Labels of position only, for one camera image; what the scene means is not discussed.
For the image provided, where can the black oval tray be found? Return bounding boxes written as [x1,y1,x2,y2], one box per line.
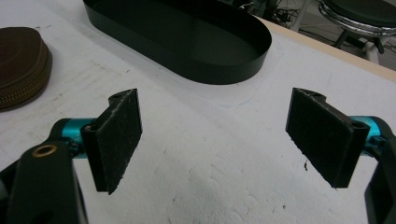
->
[82,0,273,86]

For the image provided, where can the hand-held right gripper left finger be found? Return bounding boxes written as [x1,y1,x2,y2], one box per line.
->
[61,88,144,196]

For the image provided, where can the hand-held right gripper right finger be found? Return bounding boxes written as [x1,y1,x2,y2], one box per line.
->
[285,87,387,189]

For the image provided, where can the brown round zipper pouch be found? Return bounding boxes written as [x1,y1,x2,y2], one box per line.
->
[0,26,53,113]

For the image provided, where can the chrome stool with dark seat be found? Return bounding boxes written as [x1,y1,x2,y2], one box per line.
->
[318,0,396,64]

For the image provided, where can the black cables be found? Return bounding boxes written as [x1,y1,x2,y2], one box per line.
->
[236,0,316,31]

